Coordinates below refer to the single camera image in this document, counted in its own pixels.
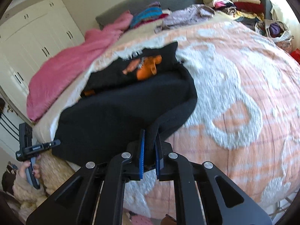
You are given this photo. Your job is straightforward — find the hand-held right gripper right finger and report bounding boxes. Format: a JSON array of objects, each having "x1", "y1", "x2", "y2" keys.
[{"x1": 155, "y1": 131, "x2": 272, "y2": 225}]

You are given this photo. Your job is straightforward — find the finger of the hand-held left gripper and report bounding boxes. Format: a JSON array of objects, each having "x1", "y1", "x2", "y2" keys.
[{"x1": 42, "y1": 139, "x2": 61, "y2": 149}]

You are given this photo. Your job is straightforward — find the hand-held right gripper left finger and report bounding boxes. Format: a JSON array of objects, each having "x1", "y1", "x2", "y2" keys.
[{"x1": 26, "y1": 129, "x2": 146, "y2": 225}]

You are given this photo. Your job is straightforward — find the black long-sleeve sweatshirt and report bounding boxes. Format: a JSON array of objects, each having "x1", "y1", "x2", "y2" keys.
[{"x1": 52, "y1": 41, "x2": 198, "y2": 169}]

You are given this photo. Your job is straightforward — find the person's left forearm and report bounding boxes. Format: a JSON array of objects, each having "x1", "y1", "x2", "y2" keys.
[{"x1": 12, "y1": 169, "x2": 48, "y2": 208}]

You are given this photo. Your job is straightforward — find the stack of striped folded clothes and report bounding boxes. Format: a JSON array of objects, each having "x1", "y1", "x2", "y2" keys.
[{"x1": 129, "y1": 2, "x2": 172, "y2": 29}]

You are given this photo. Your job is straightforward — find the bag with purple clothes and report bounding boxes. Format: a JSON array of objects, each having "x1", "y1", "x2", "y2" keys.
[{"x1": 255, "y1": 20, "x2": 294, "y2": 44}]

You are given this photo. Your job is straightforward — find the pile of mixed clothes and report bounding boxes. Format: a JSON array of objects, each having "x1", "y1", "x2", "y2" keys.
[{"x1": 202, "y1": 0, "x2": 273, "y2": 26}]

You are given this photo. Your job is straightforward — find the person's left hand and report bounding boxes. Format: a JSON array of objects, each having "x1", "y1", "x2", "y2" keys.
[{"x1": 19, "y1": 162, "x2": 41, "y2": 181}]

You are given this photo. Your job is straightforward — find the fuzzy beige blanket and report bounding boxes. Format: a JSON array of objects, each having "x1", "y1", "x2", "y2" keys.
[{"x1": 37, "y1": 153, "x2": 79, "y2": 194}]

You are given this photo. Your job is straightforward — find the pink fuzzy item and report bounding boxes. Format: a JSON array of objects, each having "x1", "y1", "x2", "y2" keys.
[{"x1": 130, "y1": 212, "x2": 161, "y2": 225}]

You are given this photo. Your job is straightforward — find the pink blanket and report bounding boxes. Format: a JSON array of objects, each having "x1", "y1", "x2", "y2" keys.
[{"x1": 26, "y1": 10, "x2": 134, "y2": 122}]

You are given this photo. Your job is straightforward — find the white wardrobe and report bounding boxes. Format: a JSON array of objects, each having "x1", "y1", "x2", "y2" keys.
[{"x1": 0, "y1": 0, "x2": 85, "y2": 99}]

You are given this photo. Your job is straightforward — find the peach and white tufted blanket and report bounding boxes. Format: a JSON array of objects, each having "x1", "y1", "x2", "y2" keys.
[{"x1": 90, "y1": 16, "x2": 300, "y2": 218}]

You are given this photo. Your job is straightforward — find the lavender crumpled garment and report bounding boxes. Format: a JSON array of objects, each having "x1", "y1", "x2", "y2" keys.
[{"x1": 155, "y1": 4, "x2": 216, "y2": 32}]

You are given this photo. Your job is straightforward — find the red cloth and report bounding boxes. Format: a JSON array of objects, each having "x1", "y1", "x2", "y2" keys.
[{"x1": 290, "y1": 48, "x2": 300, "y2": 64}]

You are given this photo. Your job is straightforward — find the white curtain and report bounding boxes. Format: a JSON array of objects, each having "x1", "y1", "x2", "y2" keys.
[{"x1": 256, "y1": 0, "x2": 300, "y2": 43}]

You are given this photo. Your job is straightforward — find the black straps on door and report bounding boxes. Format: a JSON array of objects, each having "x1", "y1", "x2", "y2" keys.
[{"x1": 0, "y1": 97, "x2": 20, "y2": 143}]

